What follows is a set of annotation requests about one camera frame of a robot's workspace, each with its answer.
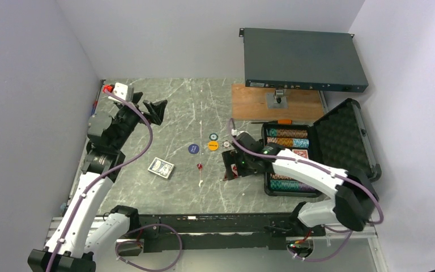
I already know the dark grey rack server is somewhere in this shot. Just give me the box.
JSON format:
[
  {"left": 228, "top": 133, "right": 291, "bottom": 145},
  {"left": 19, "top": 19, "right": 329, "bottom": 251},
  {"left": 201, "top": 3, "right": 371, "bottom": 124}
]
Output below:
[{"left": 239, "top": 28, "right": 369, "bottom": 93}]

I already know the blue small blind button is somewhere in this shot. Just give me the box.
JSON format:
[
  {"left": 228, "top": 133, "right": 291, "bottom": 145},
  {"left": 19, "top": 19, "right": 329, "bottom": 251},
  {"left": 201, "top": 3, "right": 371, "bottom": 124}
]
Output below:
[{"left": 188, "top": 143, "right": 200, "bottom": 155}]

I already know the top poker chip row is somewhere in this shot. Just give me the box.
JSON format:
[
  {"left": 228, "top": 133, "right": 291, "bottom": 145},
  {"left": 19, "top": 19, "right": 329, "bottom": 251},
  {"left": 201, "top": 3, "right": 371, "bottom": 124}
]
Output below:
[{"left": 266, "top": 128, "right": 308, "bottom": 139}]

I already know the yellow big blind button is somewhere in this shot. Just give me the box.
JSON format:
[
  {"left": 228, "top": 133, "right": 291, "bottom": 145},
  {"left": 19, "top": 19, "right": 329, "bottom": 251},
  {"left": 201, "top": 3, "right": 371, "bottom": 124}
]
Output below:
[{"left": 207, "top": 141, "right": 219, "bottom": 151}]

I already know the bottom poker chip row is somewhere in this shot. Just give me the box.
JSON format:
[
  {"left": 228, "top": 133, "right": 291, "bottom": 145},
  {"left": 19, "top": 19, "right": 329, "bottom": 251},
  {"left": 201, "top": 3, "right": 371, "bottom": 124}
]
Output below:
[{"left": 269, "top": 179, "right": 317, "bottom": 193}]

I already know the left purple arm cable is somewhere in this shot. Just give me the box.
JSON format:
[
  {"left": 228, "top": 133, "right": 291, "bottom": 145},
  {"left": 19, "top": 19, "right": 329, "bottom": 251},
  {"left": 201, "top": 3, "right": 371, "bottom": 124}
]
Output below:
[{"left": 45, "top": 88, "right": 154, "bottom": 272}]

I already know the blue playing card deck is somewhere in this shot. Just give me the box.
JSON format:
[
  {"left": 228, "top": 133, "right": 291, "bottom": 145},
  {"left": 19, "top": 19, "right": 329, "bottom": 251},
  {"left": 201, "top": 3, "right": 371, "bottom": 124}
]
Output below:
[{"left": 147, "top": 158, "right": 174, "bottom": 179}]

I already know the red playing card deck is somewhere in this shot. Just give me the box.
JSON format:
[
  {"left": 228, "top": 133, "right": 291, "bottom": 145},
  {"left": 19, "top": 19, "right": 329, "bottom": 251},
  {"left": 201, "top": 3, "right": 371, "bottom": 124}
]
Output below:
[{"left": 292, "top": 148, "right": 309, "bottom": 159}]

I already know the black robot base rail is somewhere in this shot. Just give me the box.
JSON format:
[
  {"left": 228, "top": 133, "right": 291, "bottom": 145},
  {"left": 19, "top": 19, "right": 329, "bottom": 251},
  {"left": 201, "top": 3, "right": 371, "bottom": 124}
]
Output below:
[{"left": 119, "top": 212, "right": 326, "bottom": 253}]

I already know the orange handled screwdriver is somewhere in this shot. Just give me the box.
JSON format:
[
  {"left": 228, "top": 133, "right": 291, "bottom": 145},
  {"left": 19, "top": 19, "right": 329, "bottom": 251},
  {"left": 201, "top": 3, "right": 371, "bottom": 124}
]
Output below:
[{"left": 250, "top": 118, "right": 293, "bottom": 125}]

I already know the wooden base board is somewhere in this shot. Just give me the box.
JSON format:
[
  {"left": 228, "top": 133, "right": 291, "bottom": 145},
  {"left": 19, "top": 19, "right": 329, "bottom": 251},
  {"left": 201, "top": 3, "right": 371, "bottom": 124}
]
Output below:
[{"left": 231, "top": 84, "right": 325, "bottom": 122}]

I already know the green poker chip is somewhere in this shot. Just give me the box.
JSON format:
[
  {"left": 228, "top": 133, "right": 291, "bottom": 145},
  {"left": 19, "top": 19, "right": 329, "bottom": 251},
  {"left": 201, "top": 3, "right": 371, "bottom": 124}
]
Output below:
[{"left": 209, "top": 133, "right": 219, "bottom": 141}]

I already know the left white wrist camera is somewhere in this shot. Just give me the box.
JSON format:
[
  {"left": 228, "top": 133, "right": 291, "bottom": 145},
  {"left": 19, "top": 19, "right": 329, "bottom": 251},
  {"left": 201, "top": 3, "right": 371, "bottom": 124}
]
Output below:
[{"left": 103, "top": 83, "right": 134, "bottom": 102}]

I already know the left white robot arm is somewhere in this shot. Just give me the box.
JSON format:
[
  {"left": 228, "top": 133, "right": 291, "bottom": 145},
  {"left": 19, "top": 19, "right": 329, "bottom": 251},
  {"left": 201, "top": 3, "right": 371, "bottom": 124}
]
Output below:
[{"left": 27, "top": 91, "right": 168, "bottom": 271}]

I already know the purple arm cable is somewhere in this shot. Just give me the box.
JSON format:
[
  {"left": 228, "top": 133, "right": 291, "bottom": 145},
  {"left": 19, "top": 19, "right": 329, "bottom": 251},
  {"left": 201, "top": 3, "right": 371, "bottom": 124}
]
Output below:
[
  {"left": 228, "top": 117, "right": 385, "bottom": 263},
  {"left": 45, "top": 88, "right": 154, "bottom": 272}
]

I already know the red triangular dealer button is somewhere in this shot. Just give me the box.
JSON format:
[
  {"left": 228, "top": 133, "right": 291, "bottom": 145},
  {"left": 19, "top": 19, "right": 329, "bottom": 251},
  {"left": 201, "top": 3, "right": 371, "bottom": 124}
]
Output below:
[{"left": 231, "top": 164, "right": 239, "bottom": 179}]

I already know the black poker set case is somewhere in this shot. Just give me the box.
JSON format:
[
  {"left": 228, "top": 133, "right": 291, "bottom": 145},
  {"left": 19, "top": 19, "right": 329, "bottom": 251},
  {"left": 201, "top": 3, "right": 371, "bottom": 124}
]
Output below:
[{"left": 261, "top": 98, "right": 382, "bottom": 182}]

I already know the poker chip row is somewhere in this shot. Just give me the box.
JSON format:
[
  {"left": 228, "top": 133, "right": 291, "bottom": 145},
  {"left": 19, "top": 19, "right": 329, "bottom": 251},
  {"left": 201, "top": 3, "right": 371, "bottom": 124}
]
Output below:
[
  {"left": 267, "top": 137, "right": 310, "bottom": 148},
  {"left": 266, "top": 128, "right": 308, "bottom": 139},
  {"left": 269, "top": 179, "right": 317, "bottom": 193},
  {"left": 270, "top": 173, "right": 293, "bottom": 180}
]

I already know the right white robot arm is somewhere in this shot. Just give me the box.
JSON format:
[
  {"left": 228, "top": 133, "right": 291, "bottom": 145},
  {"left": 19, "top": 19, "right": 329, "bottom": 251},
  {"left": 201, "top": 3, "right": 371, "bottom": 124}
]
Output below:
[{"left": 231, "top": 129, "right": 380, "bottom": 235}]

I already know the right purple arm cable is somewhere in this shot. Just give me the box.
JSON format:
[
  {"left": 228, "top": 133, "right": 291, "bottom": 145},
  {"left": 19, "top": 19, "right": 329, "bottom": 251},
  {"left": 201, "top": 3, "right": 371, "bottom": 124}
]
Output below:
[{"left": 228, "top": 117, "right": 385, "bottom": 263}]

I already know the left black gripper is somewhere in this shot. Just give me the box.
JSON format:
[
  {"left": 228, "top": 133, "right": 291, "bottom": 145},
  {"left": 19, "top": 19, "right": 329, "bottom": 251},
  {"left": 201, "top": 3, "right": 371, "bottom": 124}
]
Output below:
[{"left": 112, "top": 92, "right": 167, "bottom": 151}]

